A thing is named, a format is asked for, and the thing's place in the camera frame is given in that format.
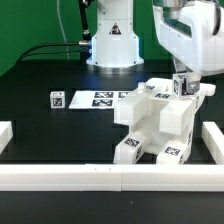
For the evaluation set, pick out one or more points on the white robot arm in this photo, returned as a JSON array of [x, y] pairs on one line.
[[115, 46]]

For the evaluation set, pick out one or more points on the white chair back pieces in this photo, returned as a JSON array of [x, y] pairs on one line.
[[137, 104]]

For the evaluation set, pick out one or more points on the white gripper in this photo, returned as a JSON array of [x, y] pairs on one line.
[[194, 36]]

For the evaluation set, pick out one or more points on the white U-shaped fence wall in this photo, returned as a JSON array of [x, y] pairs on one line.
[[96, 177]]

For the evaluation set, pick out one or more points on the white flat tagged sheet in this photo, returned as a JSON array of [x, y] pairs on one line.
[[88, 99]]

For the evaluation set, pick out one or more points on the small white tagged cube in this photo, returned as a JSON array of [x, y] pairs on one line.
[[57, 99], [179, 84]]

